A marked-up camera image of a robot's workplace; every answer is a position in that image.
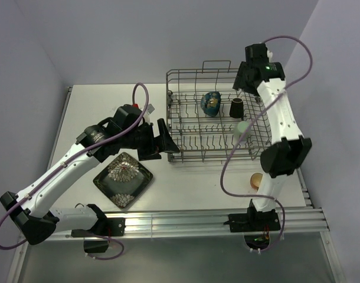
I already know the blue patterned bowl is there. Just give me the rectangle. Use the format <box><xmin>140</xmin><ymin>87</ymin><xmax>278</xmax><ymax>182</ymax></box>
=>
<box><xmin>200</xmin><ymin>91</ymin><xmax>221</xmax><ymax>117</ymax></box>

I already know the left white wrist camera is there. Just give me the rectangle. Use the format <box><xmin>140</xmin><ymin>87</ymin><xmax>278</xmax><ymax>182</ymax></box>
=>
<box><xmin>132</xmin><ymin>103</ymin><xmax>155</xmax><ymax>126</ymax></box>

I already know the mint green cup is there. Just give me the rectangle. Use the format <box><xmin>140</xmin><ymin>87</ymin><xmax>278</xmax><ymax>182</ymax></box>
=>
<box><xmin>233</xmin><ymin>121</ymin><xmax>250</xmax><ymax>140</ymax></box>

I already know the aluminium table edge rail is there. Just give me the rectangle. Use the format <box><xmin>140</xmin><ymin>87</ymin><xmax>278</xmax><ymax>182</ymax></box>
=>
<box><xmin>14</xmin><ymin>208</ymin><xmax>330</xmax><ymax>239</ymax></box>

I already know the black floral square plate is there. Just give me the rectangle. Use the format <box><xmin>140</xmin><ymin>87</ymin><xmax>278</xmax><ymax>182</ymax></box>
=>
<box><xmin>93</xmin><ymin>152</ymin><xmax>153</xmax><ymax>209</ymax></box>

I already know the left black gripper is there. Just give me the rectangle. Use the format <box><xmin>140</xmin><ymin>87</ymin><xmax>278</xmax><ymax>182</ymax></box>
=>
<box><xmin>120</xmin><ymin>118</ymin><xmax>179</xmax><ymax>161</ymax></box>

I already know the black ceramic mug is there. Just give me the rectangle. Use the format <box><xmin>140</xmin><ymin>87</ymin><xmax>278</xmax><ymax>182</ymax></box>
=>
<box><xmin>229</xmin><ymin>97</ymin><xmax>244</xmax><ymax>119</ymax></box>

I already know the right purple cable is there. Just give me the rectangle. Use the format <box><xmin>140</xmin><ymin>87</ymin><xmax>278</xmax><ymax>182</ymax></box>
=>
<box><xmin>220</xmin><ymin>35</ymin><xmax>313</xmax><ymax>251</ymax></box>

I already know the small orange cup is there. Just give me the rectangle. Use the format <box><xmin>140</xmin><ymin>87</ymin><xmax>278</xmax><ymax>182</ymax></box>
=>
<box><xmin>250</xmin><ymin>173</ymin><xmax>263</xmax><ymax>190</ymax></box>

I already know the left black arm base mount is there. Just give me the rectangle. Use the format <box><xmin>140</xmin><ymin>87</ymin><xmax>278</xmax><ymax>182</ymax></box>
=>
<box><xmin>71</xmin><ymin>218</ymin><xmax>126</xmax><ymax>254</ymax></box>

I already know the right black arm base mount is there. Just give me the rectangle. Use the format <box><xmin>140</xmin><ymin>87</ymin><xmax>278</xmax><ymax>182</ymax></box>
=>
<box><xmin>223</xmin><ymin>202</ymin><xmax>284</xmax><ymax>254</ymax></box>

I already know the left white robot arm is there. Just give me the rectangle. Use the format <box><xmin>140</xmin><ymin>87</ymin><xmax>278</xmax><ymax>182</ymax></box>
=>
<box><xmin>0</xmin><ymin>104</ymin><xmax>179</xmax><ymax>245</ymax></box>

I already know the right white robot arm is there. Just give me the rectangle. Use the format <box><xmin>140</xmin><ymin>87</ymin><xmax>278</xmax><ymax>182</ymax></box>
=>
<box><xmin>229</xmin><ymin>43</ymin><xmax>312</xmax><ymax>232</ymax></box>

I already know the grey wire dish rack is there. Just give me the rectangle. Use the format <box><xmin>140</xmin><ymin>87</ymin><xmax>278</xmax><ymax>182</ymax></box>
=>
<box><xmin>166</xmin><ymin>60</ymin><xmax>271</xmax><ymax>163</ymax></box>

